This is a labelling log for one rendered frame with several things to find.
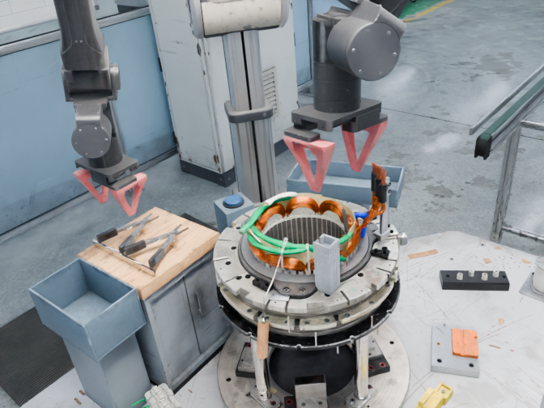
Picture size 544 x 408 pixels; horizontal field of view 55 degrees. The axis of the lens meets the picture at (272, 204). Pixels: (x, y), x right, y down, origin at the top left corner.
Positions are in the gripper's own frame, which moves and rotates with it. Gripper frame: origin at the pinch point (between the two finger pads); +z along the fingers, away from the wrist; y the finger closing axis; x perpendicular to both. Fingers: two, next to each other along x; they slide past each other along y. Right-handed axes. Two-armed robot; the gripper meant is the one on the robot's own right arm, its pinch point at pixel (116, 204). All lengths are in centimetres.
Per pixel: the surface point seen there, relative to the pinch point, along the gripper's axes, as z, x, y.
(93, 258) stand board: 8.9, -6.7, -1.5
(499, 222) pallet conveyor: 95, 178, 30
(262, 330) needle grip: 8.9, -3.3, 36.3
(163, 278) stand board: 9.6, -2.8, 13.5
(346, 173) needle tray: 11, 49, 21
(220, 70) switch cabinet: 42, 167, -132
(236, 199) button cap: 10.3, 25.7, 6.1
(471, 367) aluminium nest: 34, 30, 60
